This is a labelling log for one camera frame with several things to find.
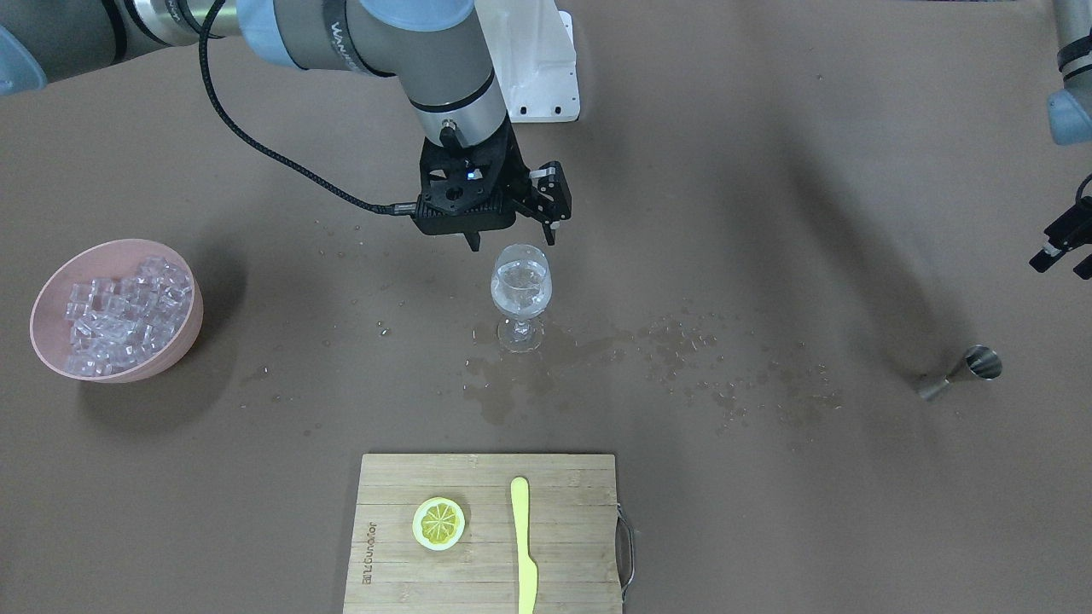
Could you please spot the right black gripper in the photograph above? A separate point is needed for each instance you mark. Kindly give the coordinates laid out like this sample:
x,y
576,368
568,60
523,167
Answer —
x,y
548,197

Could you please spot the steel jigger cup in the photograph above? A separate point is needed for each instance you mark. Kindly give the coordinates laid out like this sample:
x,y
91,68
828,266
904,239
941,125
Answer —
x,y
977,363

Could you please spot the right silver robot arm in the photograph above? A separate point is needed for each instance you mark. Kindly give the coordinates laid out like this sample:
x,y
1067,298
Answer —
x,y
470,69

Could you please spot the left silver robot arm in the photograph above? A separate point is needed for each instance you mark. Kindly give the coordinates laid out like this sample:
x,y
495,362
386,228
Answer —
x,y
1069,109

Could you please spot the clear wine glass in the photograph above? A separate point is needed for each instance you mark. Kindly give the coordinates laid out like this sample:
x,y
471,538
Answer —
x,y
521,289

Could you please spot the pink bowl of ice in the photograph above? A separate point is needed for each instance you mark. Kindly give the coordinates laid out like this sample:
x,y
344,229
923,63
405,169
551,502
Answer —
x,y
122,311

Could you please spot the yellow plastic knife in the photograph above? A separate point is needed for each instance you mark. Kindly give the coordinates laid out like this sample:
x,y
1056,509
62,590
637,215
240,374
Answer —
x,y
526,569

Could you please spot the bamboo cutting board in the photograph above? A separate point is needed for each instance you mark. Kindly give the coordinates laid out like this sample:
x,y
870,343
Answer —
x,y
572,534

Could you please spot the yellow lemon slice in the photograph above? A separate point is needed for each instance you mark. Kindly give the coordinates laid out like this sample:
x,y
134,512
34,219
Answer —
x,y
438,524

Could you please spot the white camera pillar base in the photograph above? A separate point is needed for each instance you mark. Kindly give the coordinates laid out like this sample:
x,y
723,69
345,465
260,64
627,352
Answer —
x,y
535,59

